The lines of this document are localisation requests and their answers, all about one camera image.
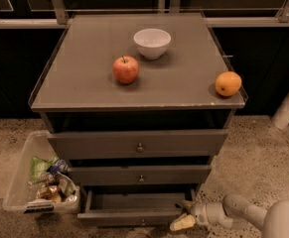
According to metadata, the grey drawer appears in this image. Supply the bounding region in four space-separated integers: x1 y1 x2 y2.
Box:
48 129 227 160
69 165 212 185
77 186 195 227

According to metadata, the green snack bag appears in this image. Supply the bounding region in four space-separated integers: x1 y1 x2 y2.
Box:
29 156 58 182

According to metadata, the white ceramic bowl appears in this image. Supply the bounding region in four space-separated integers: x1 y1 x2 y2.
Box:
133 29 172 60

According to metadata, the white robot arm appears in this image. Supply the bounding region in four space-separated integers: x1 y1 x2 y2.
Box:
170 194 289 238

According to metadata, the metal railing frame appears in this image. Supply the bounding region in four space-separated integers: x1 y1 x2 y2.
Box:
0 0 289 28

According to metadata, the grey middle drawer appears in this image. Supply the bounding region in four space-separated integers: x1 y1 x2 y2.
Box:
69 165 212 185

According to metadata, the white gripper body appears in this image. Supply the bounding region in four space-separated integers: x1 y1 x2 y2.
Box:
190 202 225 226

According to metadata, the blue snack packet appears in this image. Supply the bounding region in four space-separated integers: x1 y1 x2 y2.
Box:
49 159 69 175

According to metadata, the clear plastic bin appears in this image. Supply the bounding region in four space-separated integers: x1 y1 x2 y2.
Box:
3 131 80 213

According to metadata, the gold foil snack packet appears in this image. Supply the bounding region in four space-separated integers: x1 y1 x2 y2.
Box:
36 185 62 203

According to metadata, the orange fruit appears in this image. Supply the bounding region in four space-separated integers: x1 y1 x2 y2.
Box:
215 71 241 97

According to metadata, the grey top drawer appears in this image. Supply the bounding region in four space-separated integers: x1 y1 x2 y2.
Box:
48 129 227 160

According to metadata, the grey bottom drawer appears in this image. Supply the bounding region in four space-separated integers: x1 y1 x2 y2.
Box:
77 186 195 227

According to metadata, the red apple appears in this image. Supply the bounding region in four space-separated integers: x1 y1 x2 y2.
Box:
112 56 139 84

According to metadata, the grey drawer cabinet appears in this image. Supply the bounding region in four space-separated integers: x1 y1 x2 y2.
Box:
30 14 245 193

